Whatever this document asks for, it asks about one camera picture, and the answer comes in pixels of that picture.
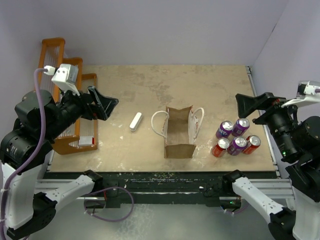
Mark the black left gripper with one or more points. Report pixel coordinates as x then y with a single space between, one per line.
106 104

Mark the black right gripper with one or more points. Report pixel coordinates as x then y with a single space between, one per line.
246 104

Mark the purple fanta can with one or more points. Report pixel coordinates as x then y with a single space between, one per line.
240 127
237 145
225 129

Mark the red coca-cola can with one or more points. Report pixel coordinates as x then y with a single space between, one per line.
253 142
220 147

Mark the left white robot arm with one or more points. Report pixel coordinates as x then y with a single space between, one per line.
40 120

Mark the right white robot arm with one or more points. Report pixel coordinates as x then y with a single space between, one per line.
299 145

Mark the white oblong plastic case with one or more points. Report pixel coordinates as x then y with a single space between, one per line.
135 121

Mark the orange wooden tiered rack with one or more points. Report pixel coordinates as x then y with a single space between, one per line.
82 136

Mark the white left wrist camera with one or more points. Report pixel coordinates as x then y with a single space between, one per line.
64 77

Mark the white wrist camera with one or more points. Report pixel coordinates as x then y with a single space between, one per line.
64 77
308 93

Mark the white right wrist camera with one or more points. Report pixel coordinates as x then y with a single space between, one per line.
308 93

